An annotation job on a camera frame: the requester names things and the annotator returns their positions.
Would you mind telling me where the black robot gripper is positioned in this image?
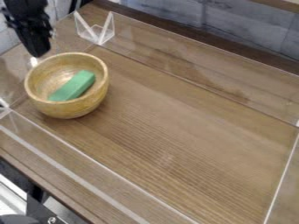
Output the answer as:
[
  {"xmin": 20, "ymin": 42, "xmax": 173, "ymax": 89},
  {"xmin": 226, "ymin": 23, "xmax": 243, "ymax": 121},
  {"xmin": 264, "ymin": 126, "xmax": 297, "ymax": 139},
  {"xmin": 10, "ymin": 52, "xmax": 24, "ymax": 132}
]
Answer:
[{"xmin": 0, "ymin": 0, "xmax": 52, "ymax": 58}]

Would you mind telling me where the wooden bowl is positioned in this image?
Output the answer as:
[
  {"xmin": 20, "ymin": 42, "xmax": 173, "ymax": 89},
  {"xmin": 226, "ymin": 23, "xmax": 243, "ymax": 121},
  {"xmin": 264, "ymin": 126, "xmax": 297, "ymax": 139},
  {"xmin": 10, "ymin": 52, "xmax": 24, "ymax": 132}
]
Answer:
[{"xmin": 24, "ymin": 52, "xmax": 109, "ymax": 119}]

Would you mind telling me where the green rectangular block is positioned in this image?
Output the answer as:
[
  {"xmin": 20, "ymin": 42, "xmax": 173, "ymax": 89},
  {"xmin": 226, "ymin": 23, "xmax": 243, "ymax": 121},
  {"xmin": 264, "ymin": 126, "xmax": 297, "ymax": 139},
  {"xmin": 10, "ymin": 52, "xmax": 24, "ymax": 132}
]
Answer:
[{"xmin": 48, "ymin": 70, "xmax": 96, "ymax": 102}]

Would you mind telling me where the clear acrylic corner bracket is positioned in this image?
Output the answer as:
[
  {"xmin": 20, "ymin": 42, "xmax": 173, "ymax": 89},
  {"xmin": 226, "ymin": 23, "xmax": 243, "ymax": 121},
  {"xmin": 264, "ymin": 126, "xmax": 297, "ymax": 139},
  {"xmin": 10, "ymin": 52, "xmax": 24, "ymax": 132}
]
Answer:
[{"xmin": 73, "ymin": 11, "xmax": 114, "ymax": 46}]

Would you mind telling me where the clear acrylic barrier wall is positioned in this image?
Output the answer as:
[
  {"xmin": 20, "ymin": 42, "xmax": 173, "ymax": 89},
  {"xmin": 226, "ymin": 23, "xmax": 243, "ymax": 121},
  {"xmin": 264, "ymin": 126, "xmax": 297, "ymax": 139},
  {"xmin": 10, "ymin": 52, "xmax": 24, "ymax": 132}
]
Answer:
[{"xmin": 0, "ymin": 13, "xmax": 299, "ymax": 224}]

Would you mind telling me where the black metal bracket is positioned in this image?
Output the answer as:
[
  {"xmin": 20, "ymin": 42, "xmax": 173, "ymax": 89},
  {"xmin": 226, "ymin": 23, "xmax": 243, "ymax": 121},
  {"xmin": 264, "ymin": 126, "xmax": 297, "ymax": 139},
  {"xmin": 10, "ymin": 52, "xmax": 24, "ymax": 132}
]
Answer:
[{"xmin": 25, "ymin": 195, "xmax": 68, "ymax": 224}]

